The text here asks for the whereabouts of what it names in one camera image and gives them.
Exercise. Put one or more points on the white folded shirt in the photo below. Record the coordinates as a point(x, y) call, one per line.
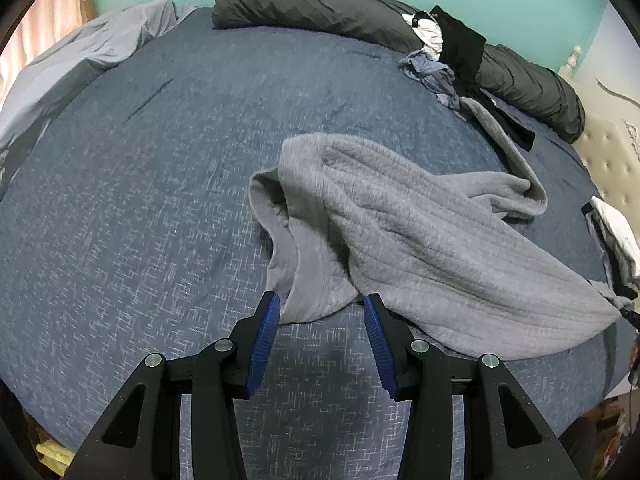
point(617, 230)

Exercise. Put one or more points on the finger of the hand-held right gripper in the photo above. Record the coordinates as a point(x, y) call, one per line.
point(631, 316)

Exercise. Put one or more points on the black pants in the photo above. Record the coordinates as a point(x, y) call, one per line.
point(462, 47)

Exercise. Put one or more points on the grey fleece sweater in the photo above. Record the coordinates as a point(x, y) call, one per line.
point(400, 240)

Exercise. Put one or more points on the blue patterned garment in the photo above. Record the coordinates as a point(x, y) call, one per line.
point(425, 67)

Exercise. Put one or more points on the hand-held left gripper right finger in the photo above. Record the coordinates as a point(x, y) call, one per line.
point(380, 345)

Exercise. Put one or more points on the light grey blanket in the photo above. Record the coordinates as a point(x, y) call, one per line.
point(75, 60)

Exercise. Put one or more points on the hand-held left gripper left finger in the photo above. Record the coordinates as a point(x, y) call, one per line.
point(262, 340)

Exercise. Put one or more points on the pink curtain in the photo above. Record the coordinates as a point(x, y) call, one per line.
point(45, 25)

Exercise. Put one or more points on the grey crumpled garment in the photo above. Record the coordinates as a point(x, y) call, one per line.
point(452, 102)

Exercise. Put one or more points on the white crumpled garment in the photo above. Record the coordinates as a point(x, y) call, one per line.
point(427, 32)

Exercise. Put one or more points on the cream tufted headboard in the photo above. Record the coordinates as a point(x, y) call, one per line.
point(615, 150)

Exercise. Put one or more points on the dark grey rolled duvet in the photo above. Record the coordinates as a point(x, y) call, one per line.
point(325, 5)

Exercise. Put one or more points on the yellow plastic item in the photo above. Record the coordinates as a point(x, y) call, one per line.
point(52, 452)

